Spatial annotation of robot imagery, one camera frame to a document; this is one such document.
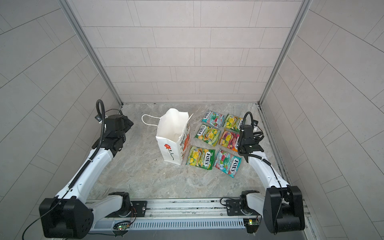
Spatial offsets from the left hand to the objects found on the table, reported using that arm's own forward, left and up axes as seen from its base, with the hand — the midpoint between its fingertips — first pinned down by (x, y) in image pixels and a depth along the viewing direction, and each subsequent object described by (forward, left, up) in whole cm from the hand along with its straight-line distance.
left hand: (124, 119), depth 79 cm
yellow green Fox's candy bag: (+12, -63, -19) cm, 67 cm away
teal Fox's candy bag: (+16, -51, -20) cm, 57 cm away
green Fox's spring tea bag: (+3, -46, -20) cm, 50 cm away
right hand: (-2, -69, -10) cm, 70 cm away
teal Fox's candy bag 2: (-16, -57, -19) cm, 62 cm away
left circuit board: (-45, -8, -16) cm, 49 cm away
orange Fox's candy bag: (-2, -59, -19) cm, 62 cm away
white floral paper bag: (+3, -23, -19) cm, 30 cm away
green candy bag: (-13, -41, -18) cm, 47 cm away
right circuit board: (-44, -65, -21) cm, 81 cm away
